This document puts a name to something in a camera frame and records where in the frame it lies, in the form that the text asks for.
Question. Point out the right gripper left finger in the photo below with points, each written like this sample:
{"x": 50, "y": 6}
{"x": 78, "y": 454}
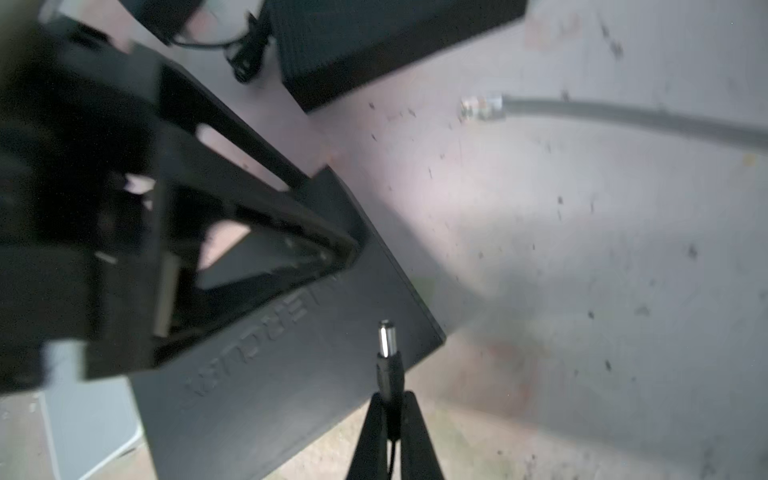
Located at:
{"x": 370, "y": 459}

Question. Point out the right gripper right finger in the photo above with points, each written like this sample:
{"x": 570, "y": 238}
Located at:
{"x": 418, "y": 457}

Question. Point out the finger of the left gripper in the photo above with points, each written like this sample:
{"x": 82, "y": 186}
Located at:
{"x": 185, "y": 102}
{"x": 287, "y": 246}

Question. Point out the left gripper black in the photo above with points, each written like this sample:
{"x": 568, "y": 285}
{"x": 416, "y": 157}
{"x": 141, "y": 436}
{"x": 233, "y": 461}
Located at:
{"x": 90, "y": 242}

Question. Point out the black power adapter with plug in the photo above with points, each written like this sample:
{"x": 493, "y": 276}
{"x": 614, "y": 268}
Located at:
{"x": 390, "y": 377}

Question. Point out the dark grey network switch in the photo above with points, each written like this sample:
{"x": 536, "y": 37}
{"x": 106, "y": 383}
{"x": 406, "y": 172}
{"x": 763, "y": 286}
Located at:
{"x": 245, "y": 401}

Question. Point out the black ribbed box device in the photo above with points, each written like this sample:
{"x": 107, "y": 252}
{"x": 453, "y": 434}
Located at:
{"x": 328, "y": 48}

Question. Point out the white small router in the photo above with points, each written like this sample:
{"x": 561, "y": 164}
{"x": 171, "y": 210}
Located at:
{"x": 88, "y": 422}

